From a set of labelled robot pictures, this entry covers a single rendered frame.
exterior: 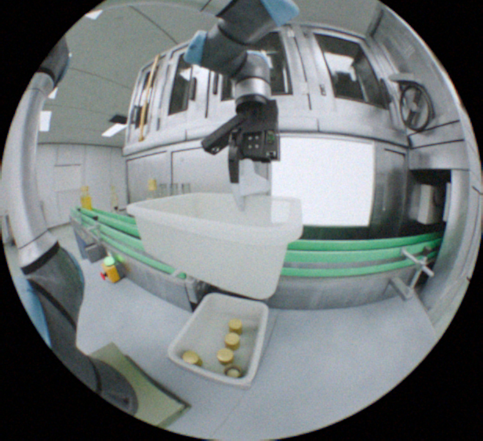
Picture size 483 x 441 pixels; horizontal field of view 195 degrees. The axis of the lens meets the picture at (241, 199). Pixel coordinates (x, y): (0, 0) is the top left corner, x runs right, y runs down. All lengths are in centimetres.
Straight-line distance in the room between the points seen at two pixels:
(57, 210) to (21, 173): 593
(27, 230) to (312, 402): 56
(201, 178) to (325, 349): 72
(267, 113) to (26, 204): 42
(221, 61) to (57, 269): 44
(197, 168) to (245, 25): 52
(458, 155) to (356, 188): 47
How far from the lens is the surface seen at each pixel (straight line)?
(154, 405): 36
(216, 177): 57
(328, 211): 55
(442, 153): 73
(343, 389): 46
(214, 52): 30
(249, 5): 24
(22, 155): 31
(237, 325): 40
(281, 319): 50
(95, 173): 650
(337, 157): 56
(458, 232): 68
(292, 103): 64
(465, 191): 67
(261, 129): 24
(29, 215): 29
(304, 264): 42
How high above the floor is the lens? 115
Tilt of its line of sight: 8 degrees down
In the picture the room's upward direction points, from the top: straight up
